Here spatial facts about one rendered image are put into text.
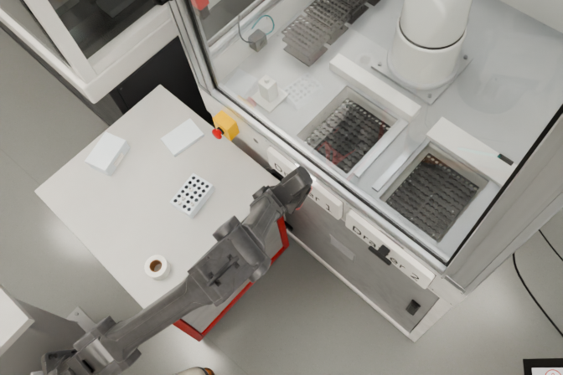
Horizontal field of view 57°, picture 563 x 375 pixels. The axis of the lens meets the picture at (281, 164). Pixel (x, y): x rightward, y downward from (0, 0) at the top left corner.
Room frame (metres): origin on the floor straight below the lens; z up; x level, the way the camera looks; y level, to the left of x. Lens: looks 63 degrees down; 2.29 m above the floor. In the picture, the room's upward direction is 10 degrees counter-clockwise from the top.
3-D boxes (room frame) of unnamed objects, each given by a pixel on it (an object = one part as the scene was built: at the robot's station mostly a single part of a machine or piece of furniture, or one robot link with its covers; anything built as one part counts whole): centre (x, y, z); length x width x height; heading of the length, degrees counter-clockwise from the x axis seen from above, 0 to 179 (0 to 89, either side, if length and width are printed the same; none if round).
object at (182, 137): (0.96, 0.32, 0.77); 0.13 x 0.09 x 0.02; 120
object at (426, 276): (0.41, -0.25, 0.87); 0.29 x 0.02 x 0.11; 38
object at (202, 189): (0.73, 0.30, 0.78); 0.12 x 0.08 x 0.04; 137
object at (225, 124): (0.91, 0.16, 0.88); 0.07 x 0.05 x 0.07; 38
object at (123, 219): (0.80, 0.43, 0.38); 0.62 x 0.58 x 0.76; 38
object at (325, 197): (0.66, -0.06, 0.87); 0.29 x 0.02 x 0.11; 38
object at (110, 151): (0.94, 0.58, 0.79); 0.13 x 0.09 x 0.05; 145
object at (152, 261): (0.51, 0.43, 0.78); 0.07 x 0.07 x 0.04
